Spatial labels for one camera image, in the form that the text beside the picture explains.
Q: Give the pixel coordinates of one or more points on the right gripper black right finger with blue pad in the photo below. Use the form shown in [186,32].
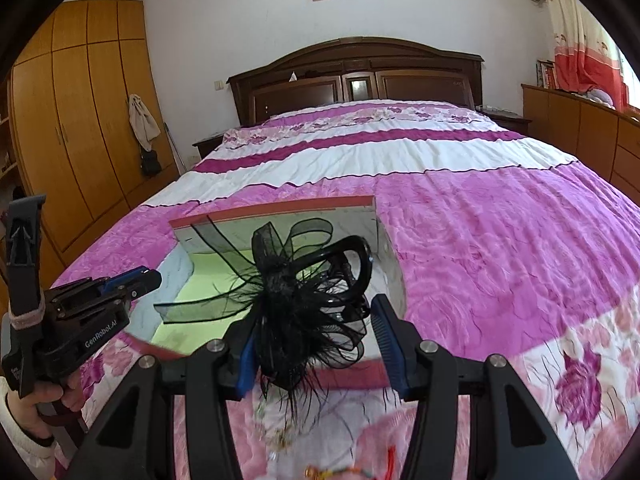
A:
[510,437]

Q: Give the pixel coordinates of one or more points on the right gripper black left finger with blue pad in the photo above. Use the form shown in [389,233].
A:
[133,436]

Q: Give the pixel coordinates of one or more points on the finger of the blue-black left gripper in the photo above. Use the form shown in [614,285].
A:
[137,282]

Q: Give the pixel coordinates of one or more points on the black feather ribbon hair accessory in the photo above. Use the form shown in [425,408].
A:
[297,302]

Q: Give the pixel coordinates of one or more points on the white sleeve left forearm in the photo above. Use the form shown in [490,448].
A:
[27,432]

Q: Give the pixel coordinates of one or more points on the open red-rimmed cardboard box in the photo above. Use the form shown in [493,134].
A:
[210,279]

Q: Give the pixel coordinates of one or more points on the dark bag on wardrobe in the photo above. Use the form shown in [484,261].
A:
[149,164]

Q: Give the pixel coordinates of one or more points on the dark left nightstand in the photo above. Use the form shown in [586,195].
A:
[208,145]

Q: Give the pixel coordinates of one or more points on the dark nightstand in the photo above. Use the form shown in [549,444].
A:
[208,145]
[505,119]

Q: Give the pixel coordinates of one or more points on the white cloth hanging on wardrobe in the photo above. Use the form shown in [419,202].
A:
[142,122]

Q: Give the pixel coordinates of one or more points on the orange wooden wardrobe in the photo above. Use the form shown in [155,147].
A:
[65,130]

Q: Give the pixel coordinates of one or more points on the pink floral bed quilt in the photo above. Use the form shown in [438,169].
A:
[505,244]

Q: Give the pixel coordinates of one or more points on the dark wooden headboard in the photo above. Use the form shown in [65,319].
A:
[357,69]

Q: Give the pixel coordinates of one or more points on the dark right nightstand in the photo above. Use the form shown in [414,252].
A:
[505,119]

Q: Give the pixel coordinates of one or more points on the orange wooden side cabinet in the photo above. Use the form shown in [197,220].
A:
[606,141]

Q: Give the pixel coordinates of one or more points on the books on cabinet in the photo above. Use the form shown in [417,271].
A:
[545,74]

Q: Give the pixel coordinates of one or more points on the red white floral curtain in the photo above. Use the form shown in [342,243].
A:
[585,55]

